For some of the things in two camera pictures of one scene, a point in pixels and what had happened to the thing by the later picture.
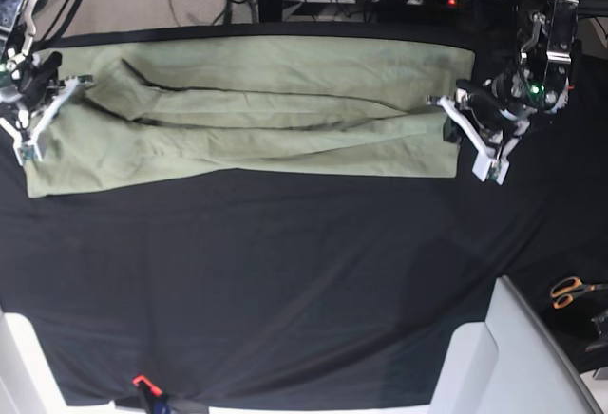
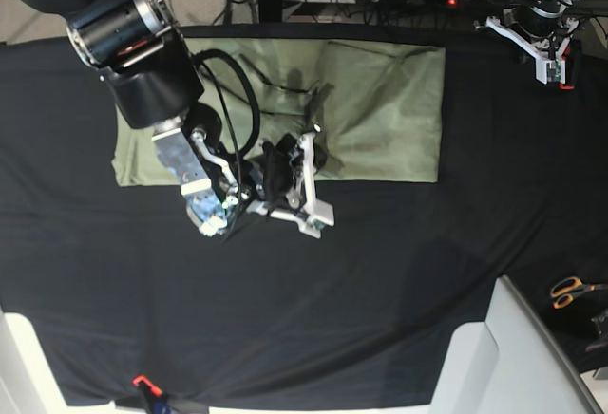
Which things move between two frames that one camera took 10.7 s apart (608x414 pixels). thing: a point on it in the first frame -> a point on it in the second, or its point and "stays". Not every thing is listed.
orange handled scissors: (563, 291) stays
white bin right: (509, 364) stays
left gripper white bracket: (29, 145) -> (311, 214)
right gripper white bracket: (486, 165) -> (548, 68)
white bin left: (28, 384) stays
